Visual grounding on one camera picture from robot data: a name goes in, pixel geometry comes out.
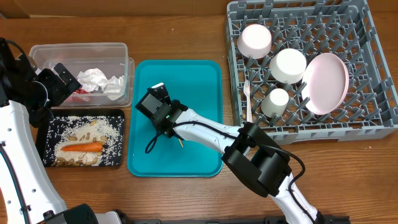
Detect red snack wrapper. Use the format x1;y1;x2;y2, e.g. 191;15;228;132
68;88;91;103

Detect white napkin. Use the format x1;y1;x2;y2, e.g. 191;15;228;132
77;68;108;93
103;75;124;100

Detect wooden chopstick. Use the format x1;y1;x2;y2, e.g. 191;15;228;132
178;139;184;148

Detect orange carrot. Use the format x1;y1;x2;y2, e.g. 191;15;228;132
62;142;103;152

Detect white plastic fork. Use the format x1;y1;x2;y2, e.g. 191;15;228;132
243;80;252;123

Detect frosted white cup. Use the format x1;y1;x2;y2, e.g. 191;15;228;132
261;88;289;118

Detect bowl with rice and nuts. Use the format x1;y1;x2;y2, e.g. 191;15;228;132
237;24;272;59

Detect white bowl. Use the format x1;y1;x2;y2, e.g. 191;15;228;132
269;49;307;84

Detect large white plate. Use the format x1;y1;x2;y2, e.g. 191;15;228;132
301;53;349;115

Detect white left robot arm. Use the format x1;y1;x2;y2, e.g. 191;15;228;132
1;39;98;223

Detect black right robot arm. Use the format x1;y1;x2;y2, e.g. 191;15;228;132
135;83;325;223

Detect grey dishwasher rack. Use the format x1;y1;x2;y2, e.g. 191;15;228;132
226;0;397;145

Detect teal plastic tray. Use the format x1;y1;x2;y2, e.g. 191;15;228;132
127;60;223;177

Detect clear plastic bin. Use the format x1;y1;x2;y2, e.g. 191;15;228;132
29;42;134;109

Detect spilled rice and nuts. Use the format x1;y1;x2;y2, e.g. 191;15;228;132
43;115;124;167

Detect black tray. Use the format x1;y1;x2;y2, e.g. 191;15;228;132
34;108;126;168

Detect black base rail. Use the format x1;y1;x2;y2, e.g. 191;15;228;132
114;214;352;224

